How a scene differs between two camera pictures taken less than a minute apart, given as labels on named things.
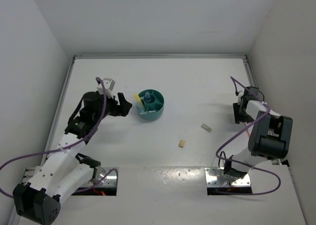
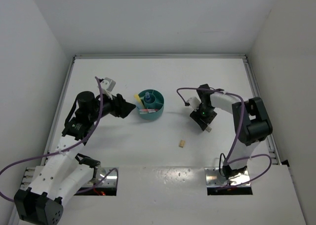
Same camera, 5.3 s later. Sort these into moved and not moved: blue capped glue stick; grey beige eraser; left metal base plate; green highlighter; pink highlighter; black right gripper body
Moved: pink highlighter; black right gripper body
Not moved: left metal base plate; grey beige eraser; green highlighter; blue capped glue stick
